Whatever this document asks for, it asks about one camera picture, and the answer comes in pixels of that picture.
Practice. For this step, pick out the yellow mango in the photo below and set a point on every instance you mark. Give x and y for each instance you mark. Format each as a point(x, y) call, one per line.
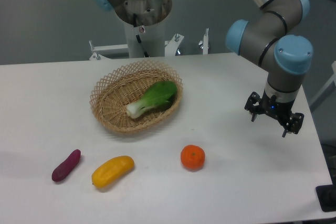
point(112, 170)

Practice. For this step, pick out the white metal frame bracket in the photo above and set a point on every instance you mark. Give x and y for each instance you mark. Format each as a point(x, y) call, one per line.
point(111, 52)

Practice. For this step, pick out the white frame post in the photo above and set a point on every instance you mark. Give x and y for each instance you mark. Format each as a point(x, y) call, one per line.
point(204, 44)

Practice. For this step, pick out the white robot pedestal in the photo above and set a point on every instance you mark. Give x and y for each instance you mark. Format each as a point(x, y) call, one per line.
point(144, 25)

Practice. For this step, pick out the purple sweet potato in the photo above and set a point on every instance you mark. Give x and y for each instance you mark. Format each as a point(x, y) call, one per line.
point(66, 167)

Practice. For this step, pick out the green bok choy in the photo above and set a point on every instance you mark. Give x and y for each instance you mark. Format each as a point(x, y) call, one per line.
point(156, 96)

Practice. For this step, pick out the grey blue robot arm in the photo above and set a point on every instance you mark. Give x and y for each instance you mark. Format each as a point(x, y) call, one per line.
point(267, 43)

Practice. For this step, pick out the white frame at right edge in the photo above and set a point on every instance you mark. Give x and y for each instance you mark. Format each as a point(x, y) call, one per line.
point(324, 91)

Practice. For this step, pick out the woven wicker basket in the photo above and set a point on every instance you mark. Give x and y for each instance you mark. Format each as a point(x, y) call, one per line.
point(127, 84)

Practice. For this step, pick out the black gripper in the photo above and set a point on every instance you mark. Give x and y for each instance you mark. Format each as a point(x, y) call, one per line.
point(291, 122)

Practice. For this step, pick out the black device at table edge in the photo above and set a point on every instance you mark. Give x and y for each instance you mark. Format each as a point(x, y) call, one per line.
point(326, 197)

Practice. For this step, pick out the orange tangerine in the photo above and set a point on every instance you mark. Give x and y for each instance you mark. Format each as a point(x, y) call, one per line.
point(192, 157)

